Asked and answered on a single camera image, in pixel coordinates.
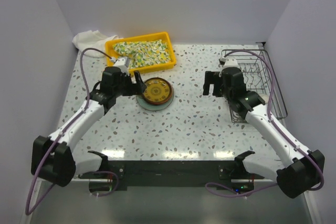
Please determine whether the yellow patterned plate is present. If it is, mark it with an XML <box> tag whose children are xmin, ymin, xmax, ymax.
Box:
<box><xmin>143</xmin><ymin>77</ymin><xmax>172</xmax><ymax>103</ymax></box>

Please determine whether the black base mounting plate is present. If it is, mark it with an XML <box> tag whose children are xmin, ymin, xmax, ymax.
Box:
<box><xmin>79</xmin><ymin>160</ymin><xmax>262</xmax><ymax>192</ymax></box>

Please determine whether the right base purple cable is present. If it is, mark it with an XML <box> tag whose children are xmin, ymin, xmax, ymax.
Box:
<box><xmin>205</xmin><ymin>180</ymin><xmax>279</xmax><ymax>198</ymax></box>

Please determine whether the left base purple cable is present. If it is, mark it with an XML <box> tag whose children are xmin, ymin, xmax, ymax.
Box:
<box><xmin>90</xmin><ymin>170</ymin><xmax>120</xmax><ymax>197</ymax></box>

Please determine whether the large celadon green plate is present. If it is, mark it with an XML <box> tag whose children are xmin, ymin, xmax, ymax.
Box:
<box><xmin>136</xmin><ymin>95</ymin><xmax>174</xmax><ymax>111</ymax></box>

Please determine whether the pale green bowl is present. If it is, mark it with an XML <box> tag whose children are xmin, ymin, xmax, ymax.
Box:
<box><xmin>259</xmin><ymin>93</ymin><xmax>269</xmax><ymax>103</ymax></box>

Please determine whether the black wire dish rack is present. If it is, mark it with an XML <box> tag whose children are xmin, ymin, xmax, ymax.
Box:
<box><xmin>220</xmin><ymin>49</ymin><xmax>288</xmax><ymax>123</ymax></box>

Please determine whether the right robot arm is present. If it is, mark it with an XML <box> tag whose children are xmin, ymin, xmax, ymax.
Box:
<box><xmin>203</xmin><ymin>67</ymin><xmax>325</xmax><ymax>198</ymax></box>

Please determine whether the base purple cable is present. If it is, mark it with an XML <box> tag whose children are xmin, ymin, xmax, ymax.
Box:
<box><xmin>205</xmin><ymin>180</ymin><xmax>279</xmax><ymax>198</ymax></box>
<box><xmin>90</xmin><ymin>170</ymin><xmax>120</xmax><ymax>197</ymax></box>

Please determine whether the yellow plastic tray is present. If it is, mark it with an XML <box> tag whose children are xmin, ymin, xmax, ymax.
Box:
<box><xmin>105</xmin><ymin>32</ymin><xmax>176</xmax><ymax>73</ymax></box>

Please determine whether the lemon print cloth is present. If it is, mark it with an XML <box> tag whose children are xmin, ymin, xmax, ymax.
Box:
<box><xmin>112</xmin><ymin>39</ymin><xmax>171</xmax><ymax>69</ymax></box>

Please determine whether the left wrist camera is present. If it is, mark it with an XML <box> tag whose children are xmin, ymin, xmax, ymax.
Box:
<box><xmin>112</xmin><ymin>57</ymin><xmax>130</xmax><ymax>75</ymax></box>

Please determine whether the white cloth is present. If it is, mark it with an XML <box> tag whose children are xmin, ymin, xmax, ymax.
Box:
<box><xmin>72</xmin><ymin>30</ymin><xmax>120</xmax><ymax>54</ymax></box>

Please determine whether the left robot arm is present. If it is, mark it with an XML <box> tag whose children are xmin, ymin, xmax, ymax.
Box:
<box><xmin>31</xmin><ymin>67</ymin><xmax>146</xmax><ymax>187</ymax></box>

